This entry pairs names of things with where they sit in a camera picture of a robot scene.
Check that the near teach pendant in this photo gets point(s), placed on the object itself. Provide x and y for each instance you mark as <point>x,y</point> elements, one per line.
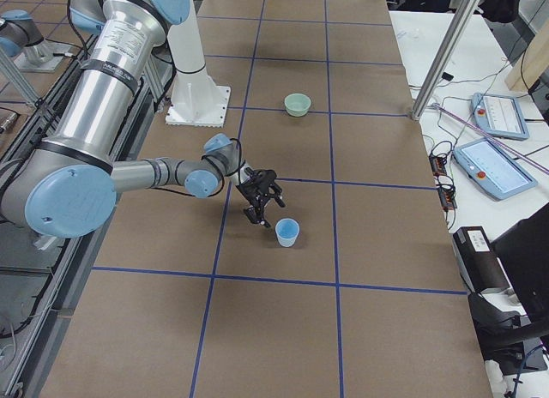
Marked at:
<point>492,169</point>

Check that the light blue plastic cup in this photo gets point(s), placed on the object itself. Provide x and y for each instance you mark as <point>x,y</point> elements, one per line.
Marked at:
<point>287,230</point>

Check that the far teach pendant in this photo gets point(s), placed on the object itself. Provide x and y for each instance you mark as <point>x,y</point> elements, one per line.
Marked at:
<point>499,116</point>

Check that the brown paper table mat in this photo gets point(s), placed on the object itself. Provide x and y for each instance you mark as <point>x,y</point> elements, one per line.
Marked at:
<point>188,299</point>

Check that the mint green ceramic bowl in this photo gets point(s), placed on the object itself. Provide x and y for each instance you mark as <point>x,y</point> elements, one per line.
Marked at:
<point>297,104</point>

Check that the black box with label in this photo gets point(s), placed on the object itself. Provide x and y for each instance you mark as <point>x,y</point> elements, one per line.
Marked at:
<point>478,263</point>

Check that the aluminium frame post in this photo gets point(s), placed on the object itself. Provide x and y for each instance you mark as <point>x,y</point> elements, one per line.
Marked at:
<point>450,40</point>

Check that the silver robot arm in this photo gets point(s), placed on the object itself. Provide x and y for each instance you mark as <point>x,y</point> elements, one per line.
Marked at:
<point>68,185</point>

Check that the teach pendant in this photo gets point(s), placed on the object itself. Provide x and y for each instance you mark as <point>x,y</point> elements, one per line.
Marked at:
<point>492,169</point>
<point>499,116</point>

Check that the black orange power strip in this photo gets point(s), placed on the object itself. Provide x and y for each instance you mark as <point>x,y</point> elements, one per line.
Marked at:
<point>443,181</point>

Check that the black computer monitor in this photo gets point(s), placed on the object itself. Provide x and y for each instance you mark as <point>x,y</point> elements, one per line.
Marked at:
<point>523,252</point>

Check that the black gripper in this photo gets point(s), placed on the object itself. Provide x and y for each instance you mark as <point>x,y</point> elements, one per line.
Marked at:
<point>251,193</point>

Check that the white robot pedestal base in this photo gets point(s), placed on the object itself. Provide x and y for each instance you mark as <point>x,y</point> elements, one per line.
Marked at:
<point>195,99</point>

